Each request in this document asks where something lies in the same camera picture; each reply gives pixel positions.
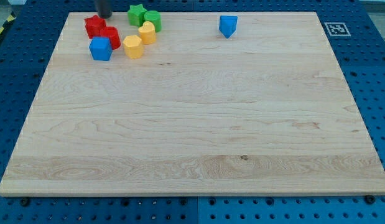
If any red cylinder block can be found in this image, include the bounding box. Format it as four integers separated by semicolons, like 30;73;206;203
100;26;121;50

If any wooden board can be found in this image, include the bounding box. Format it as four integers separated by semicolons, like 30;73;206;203
0;12;385;197

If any blue cube block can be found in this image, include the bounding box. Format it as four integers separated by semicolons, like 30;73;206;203
89;37;113;61

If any green star block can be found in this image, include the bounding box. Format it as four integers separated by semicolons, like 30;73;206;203
128;4;147;27

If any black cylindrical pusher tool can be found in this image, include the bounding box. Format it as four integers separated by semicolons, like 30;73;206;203
94;0;113;19

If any yellow heart block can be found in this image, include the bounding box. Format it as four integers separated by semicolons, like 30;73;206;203
138;21;156;45

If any green cylinder block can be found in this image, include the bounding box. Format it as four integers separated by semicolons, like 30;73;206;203
144;11;162;32

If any red star block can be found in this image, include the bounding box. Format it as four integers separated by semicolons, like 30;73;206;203
84;15;106;39

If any white fiducial marker tag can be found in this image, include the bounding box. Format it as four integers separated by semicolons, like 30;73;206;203
325;22;351;37

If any blue triangular block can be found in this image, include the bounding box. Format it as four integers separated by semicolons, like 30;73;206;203
219;15;238;39

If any yellow hexagon block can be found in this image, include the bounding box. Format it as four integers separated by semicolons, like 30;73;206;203
123;35;144;59

